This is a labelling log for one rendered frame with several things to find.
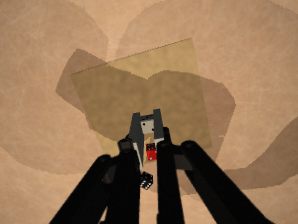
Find tan flat mat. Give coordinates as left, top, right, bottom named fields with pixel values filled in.
left=70, top=38, right=212, bottom=157

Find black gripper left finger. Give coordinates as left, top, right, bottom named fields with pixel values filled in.
left=49, top=112, right=144, bottom=224

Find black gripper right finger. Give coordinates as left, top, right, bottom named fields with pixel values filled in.
left=153, top=109, right=275, bottom=224

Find red die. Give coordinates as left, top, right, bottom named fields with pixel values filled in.
left=146, top=143, right=157, bottom=161

